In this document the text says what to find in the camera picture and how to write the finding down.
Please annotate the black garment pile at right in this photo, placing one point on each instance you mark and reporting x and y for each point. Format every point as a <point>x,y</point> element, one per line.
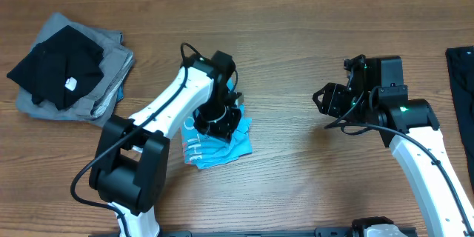
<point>460,69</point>

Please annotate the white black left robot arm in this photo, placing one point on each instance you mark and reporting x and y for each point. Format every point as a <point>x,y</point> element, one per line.
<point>131,159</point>

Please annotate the black folded garment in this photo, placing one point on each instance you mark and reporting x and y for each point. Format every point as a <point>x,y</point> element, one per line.
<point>61,70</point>

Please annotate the grey folded garment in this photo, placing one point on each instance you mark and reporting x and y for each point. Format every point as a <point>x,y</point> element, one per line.
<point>98,106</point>

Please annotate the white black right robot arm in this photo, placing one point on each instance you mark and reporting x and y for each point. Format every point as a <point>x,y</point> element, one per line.
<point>376,98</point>

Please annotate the light blue t-shirt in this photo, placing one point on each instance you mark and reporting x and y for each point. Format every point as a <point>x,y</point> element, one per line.
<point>206,151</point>

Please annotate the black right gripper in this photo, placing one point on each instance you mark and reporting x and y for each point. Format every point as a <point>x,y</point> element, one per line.
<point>332,95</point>

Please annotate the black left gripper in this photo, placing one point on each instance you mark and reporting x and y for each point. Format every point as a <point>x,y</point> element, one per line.
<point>223,130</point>

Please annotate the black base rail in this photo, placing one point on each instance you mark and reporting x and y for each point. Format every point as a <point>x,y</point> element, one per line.
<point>317,232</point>

